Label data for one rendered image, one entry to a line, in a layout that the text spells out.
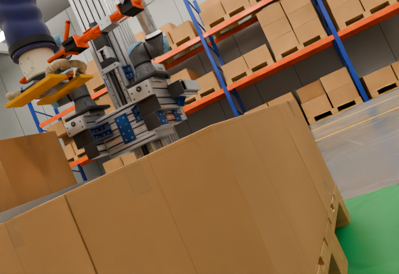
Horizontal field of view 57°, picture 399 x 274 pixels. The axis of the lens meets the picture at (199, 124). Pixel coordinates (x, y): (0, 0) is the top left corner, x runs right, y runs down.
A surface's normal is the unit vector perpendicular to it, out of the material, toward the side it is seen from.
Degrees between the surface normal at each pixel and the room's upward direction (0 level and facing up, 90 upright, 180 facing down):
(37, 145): 90
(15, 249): 90
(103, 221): 90
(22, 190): 90
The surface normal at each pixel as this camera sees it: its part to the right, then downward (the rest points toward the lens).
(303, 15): -0.29, 0.07
